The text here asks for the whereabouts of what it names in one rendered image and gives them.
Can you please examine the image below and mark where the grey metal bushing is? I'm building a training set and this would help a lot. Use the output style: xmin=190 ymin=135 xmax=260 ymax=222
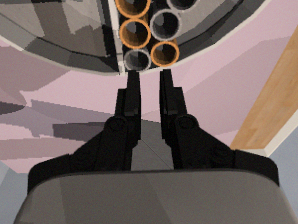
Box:
xmin=149 ymin=0 xmax=182 ymax=41
xmin=123 ymin=42 xmax=152 ymax=73
xmin=167 ymin=0 xmax=200 ymax=13

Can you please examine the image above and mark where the bronze bushing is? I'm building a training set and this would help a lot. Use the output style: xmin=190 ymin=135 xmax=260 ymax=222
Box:
xmin=119 ymin=12 xmax=151 ymax=49
xmin=115 ymin=0 xmax=151 ymax=19
xmin=150 ymin=35 xmax=179 ymax=67

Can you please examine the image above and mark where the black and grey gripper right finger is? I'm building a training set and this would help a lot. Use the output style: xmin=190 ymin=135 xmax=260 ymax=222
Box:
xmin=159 ymin=69 xmax=280 ymax=188

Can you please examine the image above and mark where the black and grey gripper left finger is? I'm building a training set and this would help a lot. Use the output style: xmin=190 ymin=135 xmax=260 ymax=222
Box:
xmin=27 ymin=70 xmax=141 ymax=195

